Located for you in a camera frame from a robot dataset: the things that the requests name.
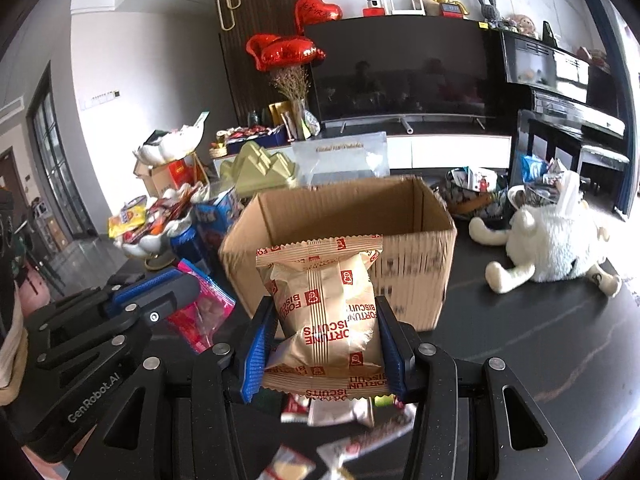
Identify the pink candy packet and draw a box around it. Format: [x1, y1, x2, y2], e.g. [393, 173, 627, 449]
[167, 259, 235, 353]

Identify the beige fortune biscuits bag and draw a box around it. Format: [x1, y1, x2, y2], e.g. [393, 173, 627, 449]
[256, 234, 390, 401]

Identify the red white KitKat wrapper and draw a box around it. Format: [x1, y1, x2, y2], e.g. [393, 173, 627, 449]
[280, 394, 310, 424]

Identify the blue soda can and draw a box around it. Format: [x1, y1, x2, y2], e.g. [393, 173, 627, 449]
[168, 226, 210, 275]

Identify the blue oreo box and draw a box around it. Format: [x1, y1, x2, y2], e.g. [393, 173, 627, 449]
[191, 182, 243, 252]

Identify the long dark chocolate bar wrapper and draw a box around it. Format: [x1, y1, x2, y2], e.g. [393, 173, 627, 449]
[317, 411, 414, 469]

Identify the beige foil snack packet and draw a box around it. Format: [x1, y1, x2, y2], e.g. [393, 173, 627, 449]
[307, 398, 374, 428]

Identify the green mountain-shaped ornament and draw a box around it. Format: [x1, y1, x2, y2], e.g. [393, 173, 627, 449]
[219, 141, 298, 198]

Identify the brown cardboard box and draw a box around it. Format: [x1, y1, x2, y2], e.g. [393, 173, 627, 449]
[218, 177, 457, 332]

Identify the white plush sheep toy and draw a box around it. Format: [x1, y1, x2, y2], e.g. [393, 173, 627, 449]
[469, 203, 623, 298]

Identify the patterned storage basket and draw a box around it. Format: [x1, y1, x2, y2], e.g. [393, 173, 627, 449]
[435, 166, 508, 222]

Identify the dried flower bouquet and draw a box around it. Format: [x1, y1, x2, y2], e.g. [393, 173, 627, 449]
[270, 65, 310, 140]

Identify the clear plastic zip bag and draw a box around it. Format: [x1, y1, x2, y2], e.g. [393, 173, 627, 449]
[292, 131, 390, 186]

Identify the red heart balloon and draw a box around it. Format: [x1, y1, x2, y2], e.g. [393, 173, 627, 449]
[294, 0, 343, 36]
[245, 34, 326, 72]

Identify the blue snack bag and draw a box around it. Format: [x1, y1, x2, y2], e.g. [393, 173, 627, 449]
[518, 154, 549, 183]

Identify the black television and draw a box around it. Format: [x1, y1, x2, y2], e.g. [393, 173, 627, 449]
[306, 15, 496, 122]

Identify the grey knitted rabbit doll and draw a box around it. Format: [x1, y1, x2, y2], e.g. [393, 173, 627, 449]
[477, 0, 501, 28]

